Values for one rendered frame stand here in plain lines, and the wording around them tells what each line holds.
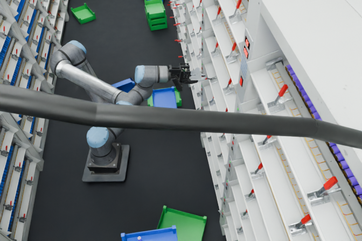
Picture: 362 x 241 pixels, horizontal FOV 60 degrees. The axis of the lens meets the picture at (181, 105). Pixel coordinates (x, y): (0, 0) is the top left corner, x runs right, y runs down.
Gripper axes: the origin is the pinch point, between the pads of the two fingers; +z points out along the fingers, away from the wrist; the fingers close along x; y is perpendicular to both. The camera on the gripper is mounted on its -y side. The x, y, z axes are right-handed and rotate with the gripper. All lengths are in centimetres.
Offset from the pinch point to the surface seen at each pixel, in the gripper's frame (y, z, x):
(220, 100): -2.7, 6.9, -14.7
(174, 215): -96, -9, -35
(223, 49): 33.5, -1.0, -18.7
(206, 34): 17.6, 1.2, 15.6
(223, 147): -21.8, 9.3, -31.7
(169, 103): -88, -2, 63
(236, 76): 33.8, -0.3, -36.6
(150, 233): -65, -29, -58
